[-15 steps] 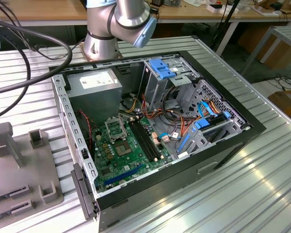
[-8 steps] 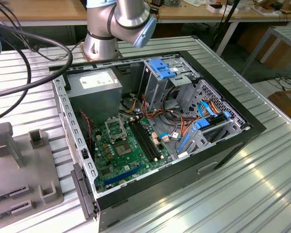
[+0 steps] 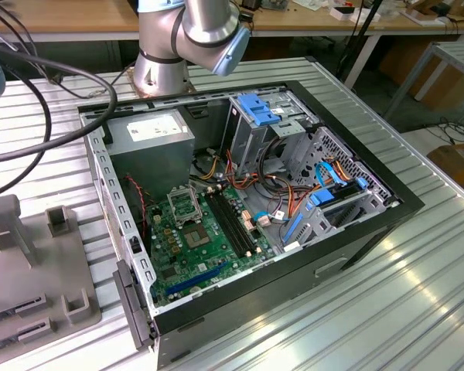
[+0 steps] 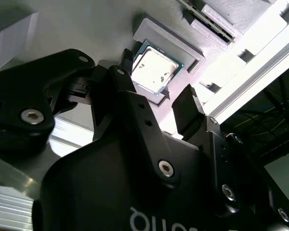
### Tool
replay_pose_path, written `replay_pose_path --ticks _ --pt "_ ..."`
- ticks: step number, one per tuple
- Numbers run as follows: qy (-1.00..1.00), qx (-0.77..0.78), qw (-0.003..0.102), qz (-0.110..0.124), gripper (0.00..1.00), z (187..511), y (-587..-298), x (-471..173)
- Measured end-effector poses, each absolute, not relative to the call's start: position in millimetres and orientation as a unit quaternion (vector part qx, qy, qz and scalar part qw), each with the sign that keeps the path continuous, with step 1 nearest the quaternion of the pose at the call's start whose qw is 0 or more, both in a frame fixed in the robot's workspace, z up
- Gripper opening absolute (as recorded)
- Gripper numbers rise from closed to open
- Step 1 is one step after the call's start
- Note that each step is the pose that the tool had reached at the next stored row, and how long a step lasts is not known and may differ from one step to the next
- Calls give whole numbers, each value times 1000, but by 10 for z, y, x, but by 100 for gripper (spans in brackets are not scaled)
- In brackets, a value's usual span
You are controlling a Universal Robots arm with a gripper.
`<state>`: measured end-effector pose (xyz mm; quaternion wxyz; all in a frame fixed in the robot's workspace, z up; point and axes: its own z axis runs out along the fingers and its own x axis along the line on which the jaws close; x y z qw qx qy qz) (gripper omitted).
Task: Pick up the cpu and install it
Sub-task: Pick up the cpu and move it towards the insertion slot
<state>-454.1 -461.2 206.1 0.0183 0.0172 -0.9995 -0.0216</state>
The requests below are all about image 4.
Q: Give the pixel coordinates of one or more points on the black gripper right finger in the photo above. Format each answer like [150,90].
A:
[187,113]

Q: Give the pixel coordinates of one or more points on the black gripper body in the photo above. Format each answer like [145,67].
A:
[98,192]

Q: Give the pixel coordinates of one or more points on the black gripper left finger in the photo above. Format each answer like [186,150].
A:
[26,96]

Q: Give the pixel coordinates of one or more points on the silver CPU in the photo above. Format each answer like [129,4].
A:
[154,69]

